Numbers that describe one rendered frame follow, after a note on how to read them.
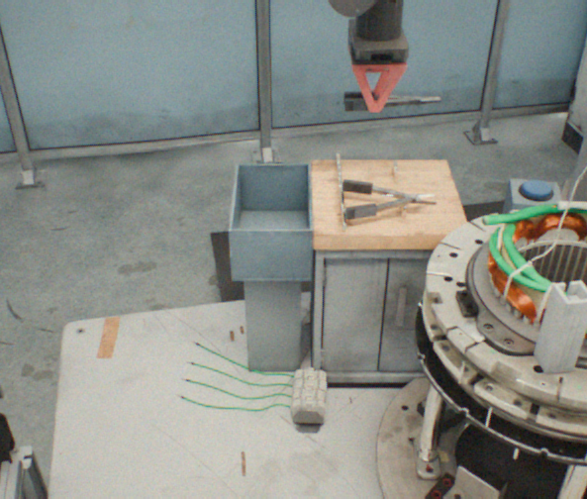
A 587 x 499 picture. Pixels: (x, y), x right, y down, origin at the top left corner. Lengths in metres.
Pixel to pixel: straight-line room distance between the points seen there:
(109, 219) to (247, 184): 1.86
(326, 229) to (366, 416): 0.30
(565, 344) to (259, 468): 0.48
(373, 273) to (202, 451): 0.34
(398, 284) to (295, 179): 0.22
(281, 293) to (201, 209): 1.90
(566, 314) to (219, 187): 2.45
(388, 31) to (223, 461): 0.60
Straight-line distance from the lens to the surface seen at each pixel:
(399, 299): 1.00
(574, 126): 3.48
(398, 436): 1.04
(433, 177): 1.05
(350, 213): 0.92
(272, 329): 1.07
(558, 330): 0.70
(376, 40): 0.91
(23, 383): 2.32
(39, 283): 2.66
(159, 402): 1.11
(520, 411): 0.75
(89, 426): 1.10
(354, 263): 0.96
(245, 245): 0.94
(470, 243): 0.88
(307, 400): 1.04
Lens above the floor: 1.60
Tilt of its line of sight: 37 degrees down
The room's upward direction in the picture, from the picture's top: straight up
